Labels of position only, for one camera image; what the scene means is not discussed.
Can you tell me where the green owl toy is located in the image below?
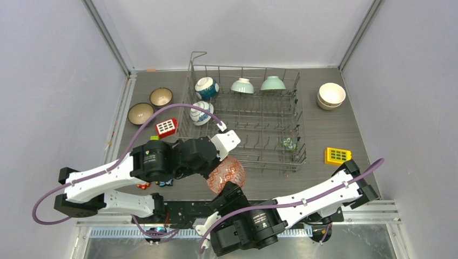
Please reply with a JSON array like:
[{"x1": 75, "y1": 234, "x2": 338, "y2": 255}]
[{"x1": 281, "y1": 138, "x2": 298, "y2": 153}]

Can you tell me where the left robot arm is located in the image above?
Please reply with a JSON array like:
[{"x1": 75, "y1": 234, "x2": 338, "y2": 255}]
[{"x1": 54, "y1": 131, "x2": 240, "y2": 223}]

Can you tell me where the teal white bowl back left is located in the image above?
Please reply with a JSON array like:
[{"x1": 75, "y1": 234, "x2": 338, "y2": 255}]
[{"x1": 194, "y1": 77, "x2": 220, "y2": 100}]

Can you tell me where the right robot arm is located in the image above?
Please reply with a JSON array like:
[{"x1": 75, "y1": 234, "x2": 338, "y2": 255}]
[{"x1": 199, "y1": 158, "x2": 384, "y2": 256}]

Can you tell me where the pale green bowl middle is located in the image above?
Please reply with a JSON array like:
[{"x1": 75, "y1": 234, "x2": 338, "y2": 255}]
[{"x1": 231, "y1": 78, "x2": 254, "y2": 94}]

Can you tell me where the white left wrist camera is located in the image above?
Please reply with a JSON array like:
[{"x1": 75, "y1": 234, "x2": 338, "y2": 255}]
[{"x1": 211, "y1": 121, "x2": 241, "y2": 161}]

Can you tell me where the dark teal glazed bowl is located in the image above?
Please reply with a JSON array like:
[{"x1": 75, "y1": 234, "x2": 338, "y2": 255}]
[{"x1": 127, "y1": 103, "x2": 154, "y2": 125}]

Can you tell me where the grey wire dish rack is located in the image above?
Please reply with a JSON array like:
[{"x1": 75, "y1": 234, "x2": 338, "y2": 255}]
[{"x1": 182, "y1": 51, "x2": 306, "y2": 172}]

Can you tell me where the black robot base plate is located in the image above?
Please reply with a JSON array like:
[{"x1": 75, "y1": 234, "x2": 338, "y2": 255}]
[{"x1": 131, "y1": 199, "x2": 344, "y2": 231}]

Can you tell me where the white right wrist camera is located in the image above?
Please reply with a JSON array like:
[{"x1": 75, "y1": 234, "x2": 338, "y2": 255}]
[{"x1": 192, "y1": 212, "x2": 221, "y2": 235}]

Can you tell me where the brown patterned bowl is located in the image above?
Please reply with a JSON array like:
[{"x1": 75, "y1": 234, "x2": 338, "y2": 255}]
[{"x1": 149, "y1": 87, "x2": 173, "y2": 109}]

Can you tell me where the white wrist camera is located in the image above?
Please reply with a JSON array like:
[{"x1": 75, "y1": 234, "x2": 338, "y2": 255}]
[
  {"x1": 192, "y1": 212, "x2": 221, "y2": 235},
  {"x1": 211, "y1": 121, "x2": 241, "y2": 161}
]

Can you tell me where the white bowl blue floral pattern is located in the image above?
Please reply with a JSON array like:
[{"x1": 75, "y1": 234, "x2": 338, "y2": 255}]
[{"x1": 190, "y1": 101, "x2": 214, "y2": 126}]

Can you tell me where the red white toy window block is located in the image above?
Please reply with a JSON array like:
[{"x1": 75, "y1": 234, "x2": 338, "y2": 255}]
[{"x1": 155, "y1": 118, "x2": 178, "y2": 139}]

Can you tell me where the yellow toy window block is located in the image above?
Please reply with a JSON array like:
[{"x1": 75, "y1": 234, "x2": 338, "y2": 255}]
[{"x1": 324, "y1": 147, "x2": 352, "y2": 166}]

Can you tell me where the mint green bowl right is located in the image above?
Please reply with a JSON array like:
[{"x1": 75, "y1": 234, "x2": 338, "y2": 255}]
[{"x1": 260, "y1": 76, "x2": 286, "y2": 91}]

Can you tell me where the white bowl blue zigzag pattern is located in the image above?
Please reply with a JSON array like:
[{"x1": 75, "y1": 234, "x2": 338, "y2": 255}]
[{"x1": 206, "y1": 156, "x2": 246, "y2": 194}]

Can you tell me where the beige ceramic bowl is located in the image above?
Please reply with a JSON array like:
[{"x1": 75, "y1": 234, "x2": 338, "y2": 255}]
[
  {"x1": 318, "y1": 83, "x2": 346, "y2": 106},
  {"x1": 317, "y1": 94, "x2": 341, "y2": 111}
]

